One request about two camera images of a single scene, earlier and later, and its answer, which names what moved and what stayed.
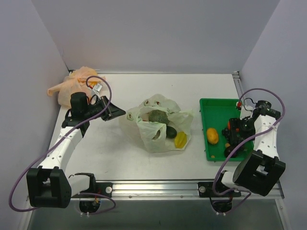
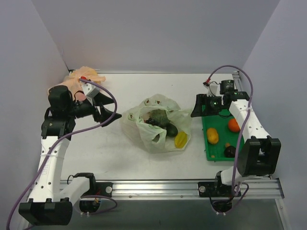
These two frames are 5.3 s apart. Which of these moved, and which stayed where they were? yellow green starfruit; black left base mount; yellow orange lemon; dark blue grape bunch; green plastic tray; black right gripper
Moved: dark blue grape bunch; black right gripper
Stayed: black left base mount; green plastic tray; yellow green starfruit; yellow orange lemon
